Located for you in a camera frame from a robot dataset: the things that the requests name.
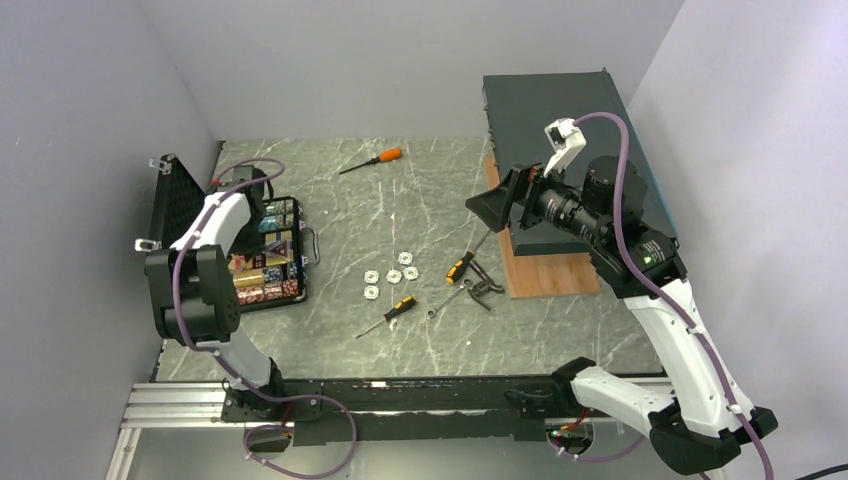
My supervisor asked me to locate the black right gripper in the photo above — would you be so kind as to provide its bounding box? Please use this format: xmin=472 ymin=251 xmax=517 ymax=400
xmin=466 ymin=152 xmax=609 ymax=244

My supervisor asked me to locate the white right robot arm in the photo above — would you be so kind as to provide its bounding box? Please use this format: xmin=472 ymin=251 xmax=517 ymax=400
xmin=465 ymin=156 xmax=778 ymax=475

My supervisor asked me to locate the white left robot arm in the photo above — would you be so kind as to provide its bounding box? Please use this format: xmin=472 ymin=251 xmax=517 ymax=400
xmin=144 ymin=158 xmax=288 ymax=420

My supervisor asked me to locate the black yellow long screwdriver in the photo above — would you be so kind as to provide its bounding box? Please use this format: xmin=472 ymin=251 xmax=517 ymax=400
xmin=445 ymin=230 xmax=491 ymax=284

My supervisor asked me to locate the wooden board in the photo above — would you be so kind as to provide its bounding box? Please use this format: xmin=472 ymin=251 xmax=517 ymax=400
xmin=482 ymin=155 xmax=603 ymax=301

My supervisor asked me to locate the silver ratchet wrench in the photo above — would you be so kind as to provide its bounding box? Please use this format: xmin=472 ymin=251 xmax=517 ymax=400
xmin=426 ymin=279 xmax=473 ymax=319

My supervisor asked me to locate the dark metal clamp tool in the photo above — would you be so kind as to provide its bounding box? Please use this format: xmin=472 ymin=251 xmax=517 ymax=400
xmin=468 ymin=260 xmax=506 ymax=311

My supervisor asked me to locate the dark grey rack unit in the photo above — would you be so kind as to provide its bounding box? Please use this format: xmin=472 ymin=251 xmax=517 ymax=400
xmin=483 ymin=71 xmax=678 ymax=256

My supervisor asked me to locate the black yellow short screwdriver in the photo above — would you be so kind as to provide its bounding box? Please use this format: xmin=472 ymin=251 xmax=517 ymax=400
xmin=355 ymin=296 xmax=417 ymax=339

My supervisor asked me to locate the black poker chip case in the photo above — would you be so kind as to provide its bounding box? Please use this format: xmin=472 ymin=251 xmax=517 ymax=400
xmin=135 ymin=154 xmax=320 ymax=312

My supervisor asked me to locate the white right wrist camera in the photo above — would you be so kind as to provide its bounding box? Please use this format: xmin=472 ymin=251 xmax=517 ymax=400
xmin=543 ymin=118 xmax=587 ymax=177

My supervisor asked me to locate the orange handled screwdriver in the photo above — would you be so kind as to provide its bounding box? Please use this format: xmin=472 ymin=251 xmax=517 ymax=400
xmin=338 ymin=148 xmax=403 ymax=175

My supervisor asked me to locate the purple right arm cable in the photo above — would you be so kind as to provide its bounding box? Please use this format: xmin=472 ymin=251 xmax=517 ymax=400
xmin=547 ymin=111 xmax=776 ymax=480

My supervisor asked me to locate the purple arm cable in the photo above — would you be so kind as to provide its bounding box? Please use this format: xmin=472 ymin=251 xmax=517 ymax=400
xmin=172 ymin=157 xmax=359 ymax=480
xmin=547 ymin=111 xmax=776 ymax=480

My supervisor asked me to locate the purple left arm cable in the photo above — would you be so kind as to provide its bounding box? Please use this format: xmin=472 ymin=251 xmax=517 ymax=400
xmin=172 ymin=157 xmax=359 ymax=480

